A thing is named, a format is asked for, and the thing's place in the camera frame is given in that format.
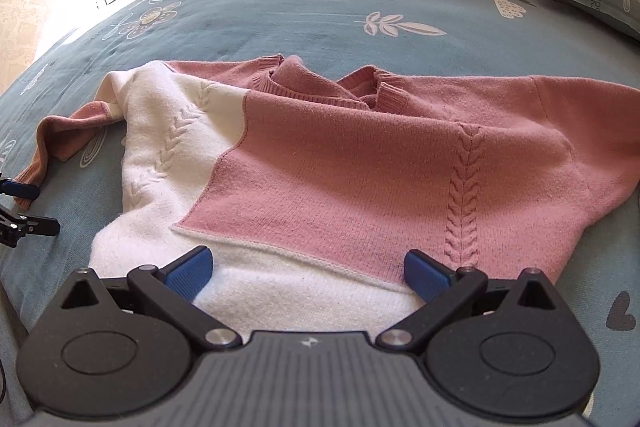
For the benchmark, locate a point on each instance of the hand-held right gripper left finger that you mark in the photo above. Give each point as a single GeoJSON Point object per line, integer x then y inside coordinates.
{"type": "Point", "coordinates": [190, 272]}

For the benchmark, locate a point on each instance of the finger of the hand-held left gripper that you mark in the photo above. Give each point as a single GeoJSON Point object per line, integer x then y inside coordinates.
{"type": "Point", "coordinates": [22, 191]}
{"type": "Point", "coordinates": [35, 226]}

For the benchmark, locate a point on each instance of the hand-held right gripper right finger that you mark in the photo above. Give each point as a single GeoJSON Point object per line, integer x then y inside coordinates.
{"type": "Point", "coordinates": [425, 277]}

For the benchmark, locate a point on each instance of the pink and white knit sweater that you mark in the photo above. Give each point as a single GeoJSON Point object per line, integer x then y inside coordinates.
{"type": "Point", "coordinates": [325, 167]}

